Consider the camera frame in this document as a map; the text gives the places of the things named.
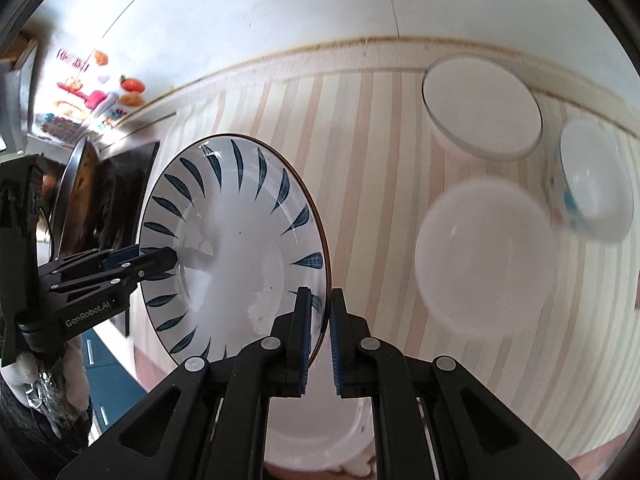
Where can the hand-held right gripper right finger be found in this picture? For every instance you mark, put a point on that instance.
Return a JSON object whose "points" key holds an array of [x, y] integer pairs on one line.
{"points": [[337, 347]]}

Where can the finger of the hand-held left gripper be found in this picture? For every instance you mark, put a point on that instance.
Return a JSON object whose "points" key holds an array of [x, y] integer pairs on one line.
{"points": [[150, 264], [119, 257]]}

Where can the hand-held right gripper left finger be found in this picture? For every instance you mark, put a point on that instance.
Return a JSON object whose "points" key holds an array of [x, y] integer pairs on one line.
{"points": [[300, 345]]}

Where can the white bowl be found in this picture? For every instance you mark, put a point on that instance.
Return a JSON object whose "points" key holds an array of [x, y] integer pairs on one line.
{"points": [[320, 430], [480, 255]]}

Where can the white plate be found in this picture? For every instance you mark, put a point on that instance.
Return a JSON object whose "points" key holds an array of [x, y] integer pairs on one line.
{"points": [[480, 105]]}

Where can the floral print bowl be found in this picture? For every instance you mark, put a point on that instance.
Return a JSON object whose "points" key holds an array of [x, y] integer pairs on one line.
{"points": [[590, 180]]}

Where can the person's left hand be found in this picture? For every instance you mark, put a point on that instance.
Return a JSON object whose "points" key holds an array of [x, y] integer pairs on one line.
{"points": [[75, 375]]}

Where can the black gas stove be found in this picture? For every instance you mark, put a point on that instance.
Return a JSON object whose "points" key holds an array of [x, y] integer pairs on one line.
{"points": [[127, 185]]}

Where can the black wok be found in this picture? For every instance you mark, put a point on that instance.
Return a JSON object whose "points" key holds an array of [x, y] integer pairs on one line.
{"points": [[75, 185]]}

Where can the blue base cabinet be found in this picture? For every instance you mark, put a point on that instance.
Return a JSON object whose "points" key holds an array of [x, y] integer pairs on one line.
{"points": [[112, 380]]}

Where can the striped pink cat-print mat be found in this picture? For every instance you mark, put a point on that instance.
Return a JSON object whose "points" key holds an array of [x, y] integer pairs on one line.
{"points": [[370, 160]]}

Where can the colourful wall stickers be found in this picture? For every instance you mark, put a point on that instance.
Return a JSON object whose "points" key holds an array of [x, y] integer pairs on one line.
{"points": [[80, 95]]}

